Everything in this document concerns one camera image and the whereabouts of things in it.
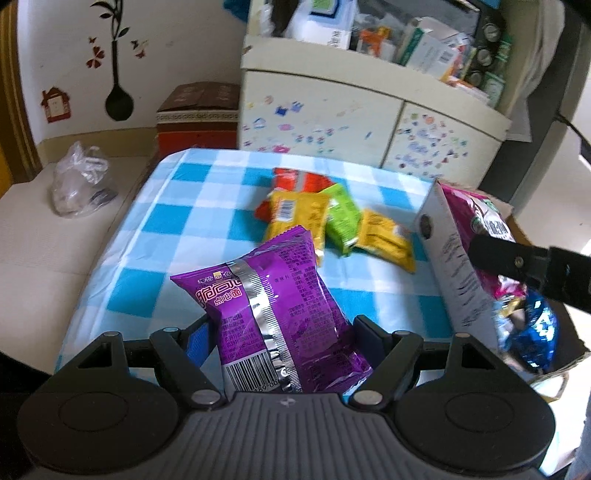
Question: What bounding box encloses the yellow snack packet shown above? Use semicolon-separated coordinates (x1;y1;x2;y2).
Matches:
261;191;332;267
355;209;416;274

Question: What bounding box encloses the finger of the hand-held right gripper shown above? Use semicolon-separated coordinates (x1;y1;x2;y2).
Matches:
468;233;591;317

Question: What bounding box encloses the wooden door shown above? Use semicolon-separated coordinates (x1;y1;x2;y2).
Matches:
0;0;42;183

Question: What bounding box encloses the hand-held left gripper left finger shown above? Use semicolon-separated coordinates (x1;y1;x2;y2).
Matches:
51;318;223;411

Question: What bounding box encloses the blue checkered tablecloth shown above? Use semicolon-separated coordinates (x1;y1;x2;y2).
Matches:
54;147;455;374

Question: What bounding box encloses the green snack packet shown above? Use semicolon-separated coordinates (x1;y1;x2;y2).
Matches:
318;183;362;256

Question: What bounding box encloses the blue foil snack packet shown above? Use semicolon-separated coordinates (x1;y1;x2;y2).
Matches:
499;291;561;374

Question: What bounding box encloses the cream cabinet with stickers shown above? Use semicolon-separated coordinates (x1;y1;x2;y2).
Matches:
238;0;513;178

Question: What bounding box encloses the red house wall sticker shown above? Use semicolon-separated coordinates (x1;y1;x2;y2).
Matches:
41;85;74;123

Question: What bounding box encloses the pile of assorted small boxes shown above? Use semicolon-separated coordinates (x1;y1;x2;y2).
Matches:
272;0;513;109

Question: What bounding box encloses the red and brown box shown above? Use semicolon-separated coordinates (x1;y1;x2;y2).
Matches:
156;82;241;160

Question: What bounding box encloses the clear plastic bag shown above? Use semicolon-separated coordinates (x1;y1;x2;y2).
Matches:
51;141;118;217

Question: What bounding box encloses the red snack packet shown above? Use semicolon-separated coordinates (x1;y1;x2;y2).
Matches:
254;167;331;222

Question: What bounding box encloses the cardboard box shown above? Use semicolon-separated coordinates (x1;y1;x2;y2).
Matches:
413;178;591;402

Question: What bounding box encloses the pink and white snack packet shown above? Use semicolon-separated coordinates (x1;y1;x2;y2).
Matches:
438;182;529;301

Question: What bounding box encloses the purple snack packet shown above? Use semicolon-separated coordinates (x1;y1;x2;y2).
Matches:
170;225;374;395

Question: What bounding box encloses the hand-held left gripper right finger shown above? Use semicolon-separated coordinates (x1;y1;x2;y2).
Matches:
351;315;532;410

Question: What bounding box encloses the flower vase wall sticker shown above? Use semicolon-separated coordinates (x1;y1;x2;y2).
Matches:
85;0;151;121

